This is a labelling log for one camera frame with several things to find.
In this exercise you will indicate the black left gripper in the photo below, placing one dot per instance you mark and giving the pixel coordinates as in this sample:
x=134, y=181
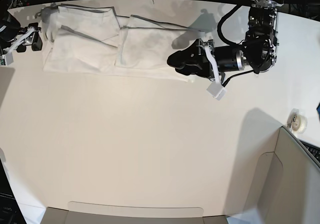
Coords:
x=193, y=60

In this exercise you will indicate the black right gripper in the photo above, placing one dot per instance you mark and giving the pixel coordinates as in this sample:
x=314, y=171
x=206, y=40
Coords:
x=29, y=36

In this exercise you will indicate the white t-shirt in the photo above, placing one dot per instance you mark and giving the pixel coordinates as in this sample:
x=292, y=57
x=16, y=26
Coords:
x=90, y=40

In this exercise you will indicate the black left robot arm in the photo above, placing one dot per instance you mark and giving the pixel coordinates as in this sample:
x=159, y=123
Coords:
x=258, y=49

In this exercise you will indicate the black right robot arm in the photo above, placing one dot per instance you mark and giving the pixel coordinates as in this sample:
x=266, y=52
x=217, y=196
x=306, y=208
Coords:
x=9, y=26

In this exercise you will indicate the clear tape dispenser roll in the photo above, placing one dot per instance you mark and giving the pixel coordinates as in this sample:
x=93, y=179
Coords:
x=296, y=122

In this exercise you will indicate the black computer keyboard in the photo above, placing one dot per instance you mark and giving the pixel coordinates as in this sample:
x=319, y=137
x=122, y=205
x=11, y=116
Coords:
x=311, y=152

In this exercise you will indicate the beige cardboard box right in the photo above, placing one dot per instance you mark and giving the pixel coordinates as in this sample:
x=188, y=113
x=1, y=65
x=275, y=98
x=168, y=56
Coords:
x=281, y=186

